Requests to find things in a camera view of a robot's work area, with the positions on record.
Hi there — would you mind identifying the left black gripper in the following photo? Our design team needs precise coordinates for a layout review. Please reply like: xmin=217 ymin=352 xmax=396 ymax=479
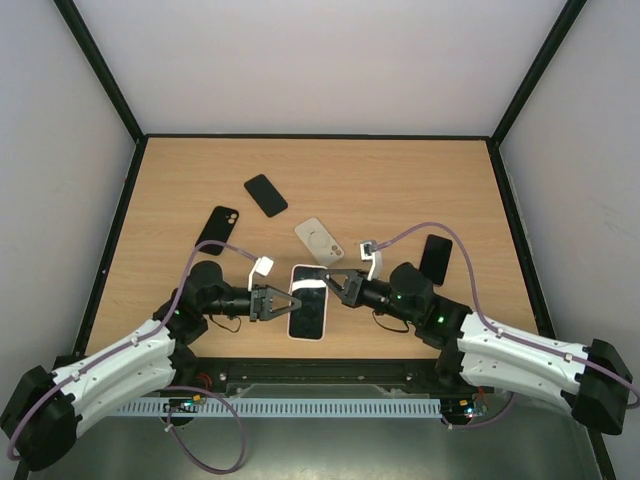
xmin=202 ymin=284 xmax=301 ymax=323

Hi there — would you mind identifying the black smartphone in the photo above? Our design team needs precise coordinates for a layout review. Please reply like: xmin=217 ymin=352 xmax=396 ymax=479
xmin=288 ymin=265 xmax=329 ymax=339

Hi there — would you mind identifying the pink phone case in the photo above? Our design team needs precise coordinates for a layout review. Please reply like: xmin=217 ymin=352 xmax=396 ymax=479
xmin=285 ymin=263 xmax=331 ymax=342

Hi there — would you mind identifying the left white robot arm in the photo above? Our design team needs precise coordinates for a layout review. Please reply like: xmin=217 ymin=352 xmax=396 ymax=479
xmin=1 ymin=261 xmax=302 ymax=471

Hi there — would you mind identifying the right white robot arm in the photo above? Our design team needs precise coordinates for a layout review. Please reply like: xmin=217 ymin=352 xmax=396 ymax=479
xmin=320 ymin=262 xmax=632 ymax=435

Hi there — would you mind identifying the beige phone case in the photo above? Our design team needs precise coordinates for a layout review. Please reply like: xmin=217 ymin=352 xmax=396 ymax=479
xmin=294 ymin=217 xmax=345 ymax=267

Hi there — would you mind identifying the black phone case with cutout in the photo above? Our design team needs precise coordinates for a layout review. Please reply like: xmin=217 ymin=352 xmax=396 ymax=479
xmin=195 ymin=205 xmax=239 ymax=256

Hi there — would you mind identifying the black phone face down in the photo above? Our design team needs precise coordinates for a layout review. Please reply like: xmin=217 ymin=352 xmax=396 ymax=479
xmin=244 ymin=174 xmax=288 ymax=218

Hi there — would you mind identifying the dark red smartphone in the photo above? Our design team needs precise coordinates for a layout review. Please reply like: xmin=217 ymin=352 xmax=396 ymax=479
xmin=418 ymin=234 xmax=453 ymax=287

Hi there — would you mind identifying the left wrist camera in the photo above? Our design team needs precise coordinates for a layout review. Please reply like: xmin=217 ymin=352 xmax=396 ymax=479
xmin=247 ymin=256 xmax=274 ymax=291

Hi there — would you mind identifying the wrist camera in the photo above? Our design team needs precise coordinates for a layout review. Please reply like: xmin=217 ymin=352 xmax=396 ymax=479
xmin=247 ymin=256 xmax=274 ymax=291
xmin=359 ymin=240 xmax=382 ymax=281

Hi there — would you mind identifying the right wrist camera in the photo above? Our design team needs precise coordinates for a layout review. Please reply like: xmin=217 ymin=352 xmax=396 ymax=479
xmin=359 ymin=240 xmax=382 ymax=281

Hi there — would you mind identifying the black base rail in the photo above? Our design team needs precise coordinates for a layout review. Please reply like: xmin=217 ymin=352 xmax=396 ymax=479
xmin=49 ymin=352 xmax=496 ymax=396

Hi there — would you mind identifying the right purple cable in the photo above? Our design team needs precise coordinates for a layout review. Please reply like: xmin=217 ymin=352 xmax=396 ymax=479
xmin=372 ymin=222 xmax=640 ymax=430

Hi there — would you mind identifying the purple cable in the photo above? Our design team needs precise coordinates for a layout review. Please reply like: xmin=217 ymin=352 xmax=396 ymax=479
xmin=372 ymin=222 xmax=640 ymax=430
xmin=7 ymin=240 xmax=261 ymax=474

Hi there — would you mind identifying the white slotted cable duct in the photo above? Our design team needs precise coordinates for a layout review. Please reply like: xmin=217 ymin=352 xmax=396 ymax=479
xmin=113 ymin=397 xmax=441 ymax=419

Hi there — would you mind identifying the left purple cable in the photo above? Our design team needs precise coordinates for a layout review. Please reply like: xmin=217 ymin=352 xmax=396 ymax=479
xmin=7 ymin=240 xmax=261 ymax=474

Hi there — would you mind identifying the black metal frame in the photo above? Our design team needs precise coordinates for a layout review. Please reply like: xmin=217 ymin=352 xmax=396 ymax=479
xmin=12 ymin=0 xmax=617 ymax=480

